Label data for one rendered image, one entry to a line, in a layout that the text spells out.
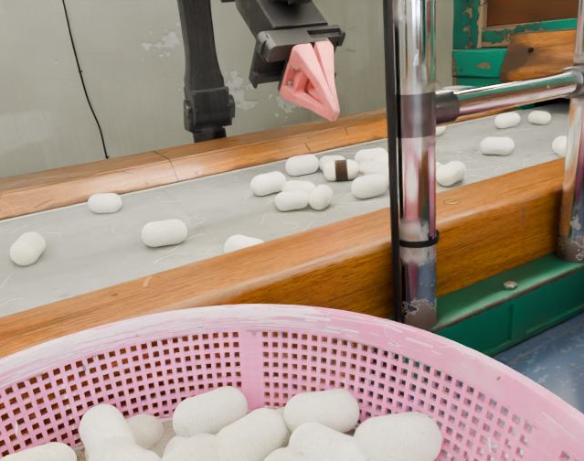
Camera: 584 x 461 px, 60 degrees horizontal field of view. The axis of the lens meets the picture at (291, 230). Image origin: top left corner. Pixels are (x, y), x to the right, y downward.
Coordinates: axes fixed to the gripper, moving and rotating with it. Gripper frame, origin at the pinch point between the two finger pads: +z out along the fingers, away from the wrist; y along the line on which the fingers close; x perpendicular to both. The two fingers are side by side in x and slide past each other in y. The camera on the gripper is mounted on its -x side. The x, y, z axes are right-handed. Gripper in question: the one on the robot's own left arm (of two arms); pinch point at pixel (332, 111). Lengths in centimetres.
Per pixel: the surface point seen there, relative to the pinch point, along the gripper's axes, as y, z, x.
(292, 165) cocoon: -3.2, 0.8, 6.8
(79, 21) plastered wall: 5, -173, 115
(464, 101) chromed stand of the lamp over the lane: -7.3, 17.1, -18.6
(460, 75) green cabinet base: 45, -19, 18
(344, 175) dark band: -0.5, 5.8, 3.4
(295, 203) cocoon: -8.9, 9.5, 0.2
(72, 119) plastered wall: -7, -147, 145
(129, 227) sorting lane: -22.2, 4.4, 5.7
